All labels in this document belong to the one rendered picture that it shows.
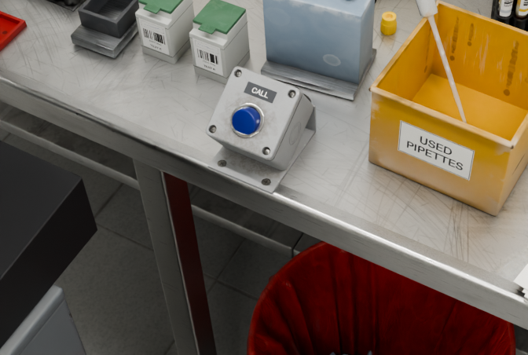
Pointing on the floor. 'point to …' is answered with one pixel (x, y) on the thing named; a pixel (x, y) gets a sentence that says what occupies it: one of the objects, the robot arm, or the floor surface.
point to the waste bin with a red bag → (365, 312)
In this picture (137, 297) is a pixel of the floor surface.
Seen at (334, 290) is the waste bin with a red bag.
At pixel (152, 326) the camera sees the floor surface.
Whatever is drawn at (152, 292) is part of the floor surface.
